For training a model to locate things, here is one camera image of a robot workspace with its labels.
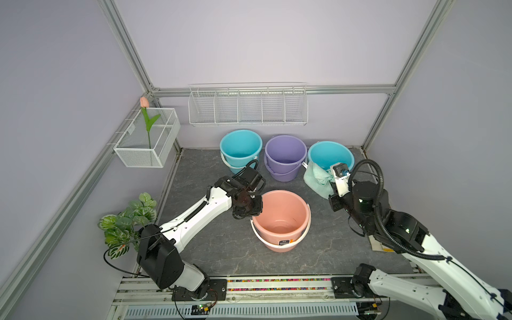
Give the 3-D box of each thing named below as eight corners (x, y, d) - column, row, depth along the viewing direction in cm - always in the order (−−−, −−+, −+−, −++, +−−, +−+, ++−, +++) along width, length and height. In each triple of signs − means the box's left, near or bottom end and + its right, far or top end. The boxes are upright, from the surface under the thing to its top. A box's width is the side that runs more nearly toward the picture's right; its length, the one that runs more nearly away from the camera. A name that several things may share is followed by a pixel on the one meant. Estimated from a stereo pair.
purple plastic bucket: (264, 188, 105) (264, 166, 91) (264, 158, 119) (264, 135, 105) (303, 188, 105) (309, 166, 91) (299, 158, 119) (303, 134, 105)
